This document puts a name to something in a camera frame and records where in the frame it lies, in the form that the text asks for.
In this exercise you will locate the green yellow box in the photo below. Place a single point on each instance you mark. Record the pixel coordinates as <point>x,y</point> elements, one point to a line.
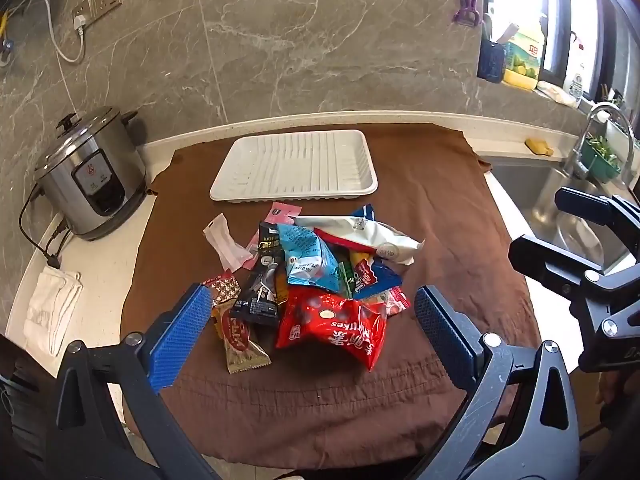
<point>523,61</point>

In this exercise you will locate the dark blue red snack packet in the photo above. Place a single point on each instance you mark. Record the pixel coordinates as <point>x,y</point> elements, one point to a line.
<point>371,275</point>

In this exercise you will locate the wall power socket strip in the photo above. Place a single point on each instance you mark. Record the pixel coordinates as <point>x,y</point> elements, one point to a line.
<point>89,11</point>

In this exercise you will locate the folded white towel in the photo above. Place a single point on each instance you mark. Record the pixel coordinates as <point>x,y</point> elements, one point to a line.
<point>51,308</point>

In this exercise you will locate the red patterned nut packet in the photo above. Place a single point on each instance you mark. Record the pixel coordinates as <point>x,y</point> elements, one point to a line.
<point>223,287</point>

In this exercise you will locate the red Milkes chocolate bag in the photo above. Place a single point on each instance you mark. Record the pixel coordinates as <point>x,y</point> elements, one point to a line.
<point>313,314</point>

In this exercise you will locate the white and red snack bag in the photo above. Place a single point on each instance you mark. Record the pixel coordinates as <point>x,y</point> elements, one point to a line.
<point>363,235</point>

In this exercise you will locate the black cookie snack packet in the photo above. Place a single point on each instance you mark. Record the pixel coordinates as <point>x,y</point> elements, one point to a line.
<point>257,302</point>

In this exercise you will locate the chrome sink faucet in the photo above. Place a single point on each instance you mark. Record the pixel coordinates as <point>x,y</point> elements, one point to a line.
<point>601,118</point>

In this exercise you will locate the dark blue cup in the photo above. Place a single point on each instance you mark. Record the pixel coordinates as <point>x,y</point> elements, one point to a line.
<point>492,62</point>

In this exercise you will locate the yellow sponge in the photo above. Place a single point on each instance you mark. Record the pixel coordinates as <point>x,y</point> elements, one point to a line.
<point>539,147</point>

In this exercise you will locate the white ribbed plastic tray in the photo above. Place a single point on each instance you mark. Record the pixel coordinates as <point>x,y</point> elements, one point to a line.
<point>307,165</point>

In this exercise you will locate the green bean snack packet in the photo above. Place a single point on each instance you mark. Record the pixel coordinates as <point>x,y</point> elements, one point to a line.
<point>346,279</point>

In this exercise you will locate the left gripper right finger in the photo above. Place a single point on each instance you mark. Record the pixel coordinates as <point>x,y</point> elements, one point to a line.
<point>466,354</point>

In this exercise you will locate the green plant pot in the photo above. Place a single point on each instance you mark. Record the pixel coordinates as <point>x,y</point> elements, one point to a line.
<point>599,158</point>

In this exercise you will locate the light blue snack packet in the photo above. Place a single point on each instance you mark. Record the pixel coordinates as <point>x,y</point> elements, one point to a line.
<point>308,259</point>

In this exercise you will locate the red white small packet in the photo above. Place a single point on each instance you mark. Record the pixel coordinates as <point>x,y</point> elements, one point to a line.
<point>394,300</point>

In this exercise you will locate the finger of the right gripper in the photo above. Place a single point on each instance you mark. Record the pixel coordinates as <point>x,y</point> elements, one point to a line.
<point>583,205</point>
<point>554,268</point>

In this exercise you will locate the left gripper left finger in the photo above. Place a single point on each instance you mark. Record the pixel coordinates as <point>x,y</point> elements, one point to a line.
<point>164,348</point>

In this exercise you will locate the stainless steel rice cooker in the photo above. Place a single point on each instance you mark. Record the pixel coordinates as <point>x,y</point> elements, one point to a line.
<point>92,173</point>

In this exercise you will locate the pink long snack packet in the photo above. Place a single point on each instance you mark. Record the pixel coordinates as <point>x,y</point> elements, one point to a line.
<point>279,213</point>

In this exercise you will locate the brown cloth mat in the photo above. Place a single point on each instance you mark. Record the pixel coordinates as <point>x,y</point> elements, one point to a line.
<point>315,406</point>

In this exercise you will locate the orange long snack packet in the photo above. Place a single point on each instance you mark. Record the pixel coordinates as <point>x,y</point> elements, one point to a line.
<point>281,282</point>

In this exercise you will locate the pale pink small packet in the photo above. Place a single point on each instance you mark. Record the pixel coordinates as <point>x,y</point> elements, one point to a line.
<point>231,254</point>

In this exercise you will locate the gold red pie packet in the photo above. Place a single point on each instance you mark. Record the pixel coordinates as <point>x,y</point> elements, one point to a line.
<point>241,351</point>

